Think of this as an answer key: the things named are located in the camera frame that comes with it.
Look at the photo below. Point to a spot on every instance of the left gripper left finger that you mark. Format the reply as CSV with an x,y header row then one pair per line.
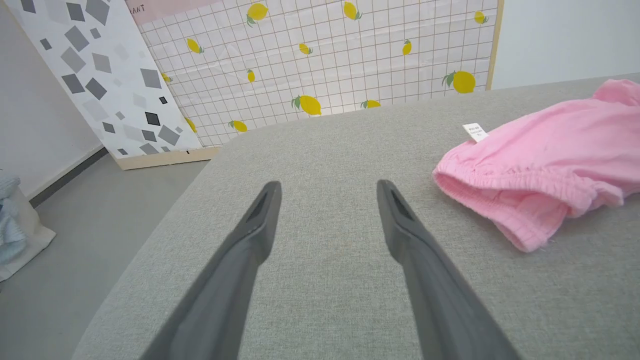
x,y
230,285

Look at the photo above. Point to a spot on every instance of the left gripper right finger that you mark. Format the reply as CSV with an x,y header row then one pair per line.
x,y
430,285

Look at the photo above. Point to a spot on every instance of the pink garment with white label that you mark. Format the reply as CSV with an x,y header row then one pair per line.
x,y
545,155

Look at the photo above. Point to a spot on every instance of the white fabric laundry bag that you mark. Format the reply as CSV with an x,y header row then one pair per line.
x,y
35,235

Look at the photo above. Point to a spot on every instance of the grey terrazzo pattern board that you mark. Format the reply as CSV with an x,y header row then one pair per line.
x,y
120,85

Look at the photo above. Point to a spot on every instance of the light blue cloth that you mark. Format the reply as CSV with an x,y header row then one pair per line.
x,y
10,220

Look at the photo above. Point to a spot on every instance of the lemon print grid board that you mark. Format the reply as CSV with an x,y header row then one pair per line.
x,y
325,65

